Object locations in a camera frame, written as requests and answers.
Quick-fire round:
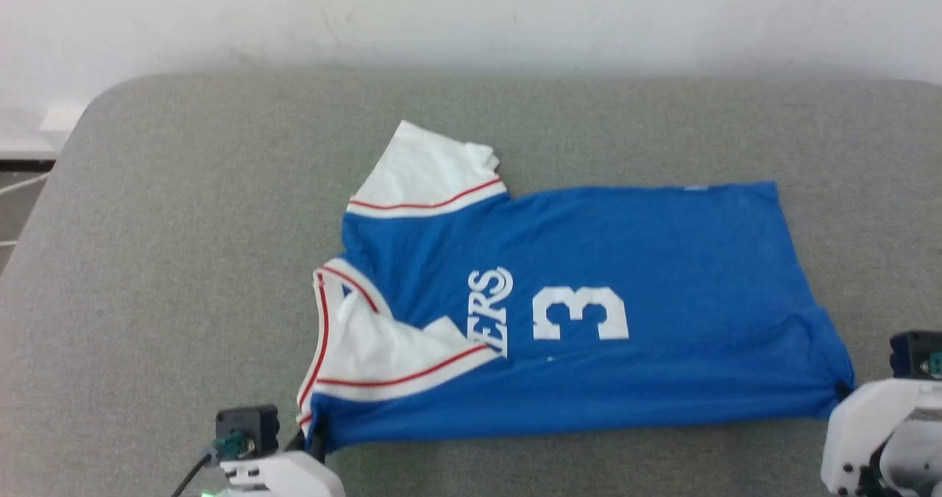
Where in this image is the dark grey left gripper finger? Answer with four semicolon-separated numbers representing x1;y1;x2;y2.
289;415;329;462

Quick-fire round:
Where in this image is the dark shelf rack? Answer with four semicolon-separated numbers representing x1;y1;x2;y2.
0;155;58;262

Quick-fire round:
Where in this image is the grey fabric sofa cushion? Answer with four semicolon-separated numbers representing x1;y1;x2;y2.
0;70;942;497

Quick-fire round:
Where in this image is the blue white basketball jersey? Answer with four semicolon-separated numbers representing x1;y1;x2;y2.
296;120;857;454

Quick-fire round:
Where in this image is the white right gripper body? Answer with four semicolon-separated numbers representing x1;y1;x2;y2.
820;379;942;497

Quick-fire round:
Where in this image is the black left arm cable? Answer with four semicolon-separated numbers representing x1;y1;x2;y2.
171;431;255;497

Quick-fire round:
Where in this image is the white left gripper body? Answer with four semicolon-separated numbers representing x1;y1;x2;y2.
219;451;346;497

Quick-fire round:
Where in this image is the white box by wall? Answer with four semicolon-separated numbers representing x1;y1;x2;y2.
40;105;89;134

